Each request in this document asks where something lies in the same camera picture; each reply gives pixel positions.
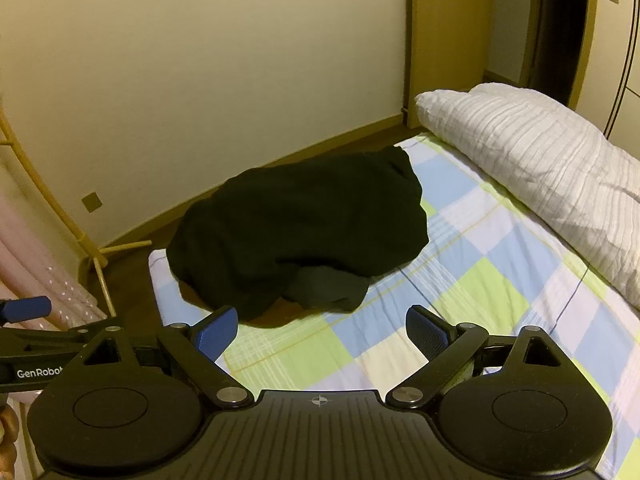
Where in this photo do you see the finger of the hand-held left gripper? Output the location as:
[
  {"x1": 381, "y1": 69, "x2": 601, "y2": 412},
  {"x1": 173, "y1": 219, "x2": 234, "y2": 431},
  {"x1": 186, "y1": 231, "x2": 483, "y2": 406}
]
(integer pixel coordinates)
[
  {"x1": 0, "y1": 319, "x2": 118, "y2": 358},
  {"x1": 0, "y1": 297, "x2": 52, "y2": 322}
]

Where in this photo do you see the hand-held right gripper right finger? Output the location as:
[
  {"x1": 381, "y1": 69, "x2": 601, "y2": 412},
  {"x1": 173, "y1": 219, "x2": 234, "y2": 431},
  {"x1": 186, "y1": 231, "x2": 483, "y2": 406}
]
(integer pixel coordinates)
[{"x1": 385, "y1": 305, "x2": 558, "y2": 408}]

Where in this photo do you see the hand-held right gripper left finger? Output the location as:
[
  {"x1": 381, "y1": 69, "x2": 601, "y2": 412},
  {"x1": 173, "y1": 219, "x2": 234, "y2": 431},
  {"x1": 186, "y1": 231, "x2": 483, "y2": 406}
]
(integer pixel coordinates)
[{"x1": 80, "y1": 306, "x2": 253, "y2": 408}]

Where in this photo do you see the pile of black clothes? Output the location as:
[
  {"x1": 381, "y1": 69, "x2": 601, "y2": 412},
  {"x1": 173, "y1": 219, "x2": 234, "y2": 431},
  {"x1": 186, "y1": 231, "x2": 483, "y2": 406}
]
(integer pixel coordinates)
[{"x1": 166, "y1": 145, "x2": 430, "y2": 325}]

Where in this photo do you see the yellow clothes rack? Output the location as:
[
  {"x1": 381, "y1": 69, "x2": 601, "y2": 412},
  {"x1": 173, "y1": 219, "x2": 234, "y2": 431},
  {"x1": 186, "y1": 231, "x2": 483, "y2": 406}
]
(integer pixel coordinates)
[{"x1": 0, "y1": 110, "x2": 153, "y2": 311}]

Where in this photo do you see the pink cloth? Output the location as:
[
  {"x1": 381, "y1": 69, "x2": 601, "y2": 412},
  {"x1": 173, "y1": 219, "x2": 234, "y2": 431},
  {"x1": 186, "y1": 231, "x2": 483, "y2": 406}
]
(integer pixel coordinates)
[{"x1": 0, "y1": 160, "x2": 108, "y2": 403}]

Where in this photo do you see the brown fuzzy object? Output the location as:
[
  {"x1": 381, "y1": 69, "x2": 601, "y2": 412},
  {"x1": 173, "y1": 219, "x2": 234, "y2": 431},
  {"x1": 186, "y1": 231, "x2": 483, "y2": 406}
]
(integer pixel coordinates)
[{"x1": 0, "y1": 402, "x2": 21, "y2": 480}]

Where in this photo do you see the checkered bed sheet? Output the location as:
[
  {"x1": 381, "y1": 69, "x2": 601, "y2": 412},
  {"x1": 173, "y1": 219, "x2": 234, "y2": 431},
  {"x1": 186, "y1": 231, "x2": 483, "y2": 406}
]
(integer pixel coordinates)
[{"x1": 148, "y1": 132, "x2": 640, "y2": 480}]

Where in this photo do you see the white ribbed quilt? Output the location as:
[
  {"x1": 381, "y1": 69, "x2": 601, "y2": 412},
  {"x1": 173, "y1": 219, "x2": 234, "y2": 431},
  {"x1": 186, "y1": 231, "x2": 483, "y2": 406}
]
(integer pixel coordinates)
[{"x1": 415, "y1": 82, "x2": 640, "y2": 311}]

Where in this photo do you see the wooden door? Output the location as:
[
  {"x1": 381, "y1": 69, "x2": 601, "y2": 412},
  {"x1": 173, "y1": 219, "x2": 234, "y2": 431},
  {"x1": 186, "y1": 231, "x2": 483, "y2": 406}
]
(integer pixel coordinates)
[{"x1": 402, "y1": 0, "x2": 493, "y2": 128}]

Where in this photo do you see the white wardrobe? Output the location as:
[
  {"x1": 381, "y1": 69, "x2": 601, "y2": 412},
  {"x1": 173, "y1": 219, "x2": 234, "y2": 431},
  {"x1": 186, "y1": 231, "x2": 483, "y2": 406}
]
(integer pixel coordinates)
[{"x1": 575, "y1": 0, "x2": 640, "y2": 161}]

